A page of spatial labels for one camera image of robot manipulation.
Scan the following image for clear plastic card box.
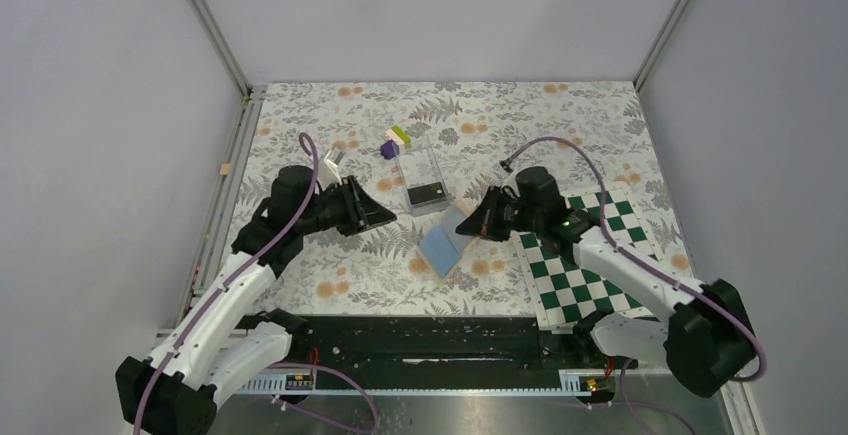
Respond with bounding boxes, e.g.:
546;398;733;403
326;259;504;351
395;135;450;217

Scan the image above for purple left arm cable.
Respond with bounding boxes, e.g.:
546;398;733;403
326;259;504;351
132;132;380;435

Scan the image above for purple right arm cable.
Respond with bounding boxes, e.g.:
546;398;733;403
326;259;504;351
500;136;768;433

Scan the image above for green white purple blocks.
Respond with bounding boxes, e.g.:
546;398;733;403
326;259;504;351
380;125;411;160

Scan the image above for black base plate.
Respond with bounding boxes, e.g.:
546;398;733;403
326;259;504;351
237;310;624;391

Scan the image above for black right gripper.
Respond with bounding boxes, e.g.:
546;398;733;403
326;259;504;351
456;186;543;243

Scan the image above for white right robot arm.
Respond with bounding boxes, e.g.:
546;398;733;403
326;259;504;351
456;167;766;398

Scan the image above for green white chessboard mat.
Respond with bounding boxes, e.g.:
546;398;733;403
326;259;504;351
511;182;671;330

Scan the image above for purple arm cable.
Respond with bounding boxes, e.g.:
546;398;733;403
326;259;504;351
500;136;768;433
132;132;380;435

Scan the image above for aluminium frame rail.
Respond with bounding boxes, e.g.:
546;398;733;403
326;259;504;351
175;84;268;325

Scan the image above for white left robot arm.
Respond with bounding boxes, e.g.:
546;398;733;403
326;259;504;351
115;165;397;434

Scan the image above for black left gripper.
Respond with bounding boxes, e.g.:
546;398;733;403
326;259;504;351
298;175;397;237

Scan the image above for floral table mat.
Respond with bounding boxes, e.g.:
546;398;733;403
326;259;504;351
229;81;691;316

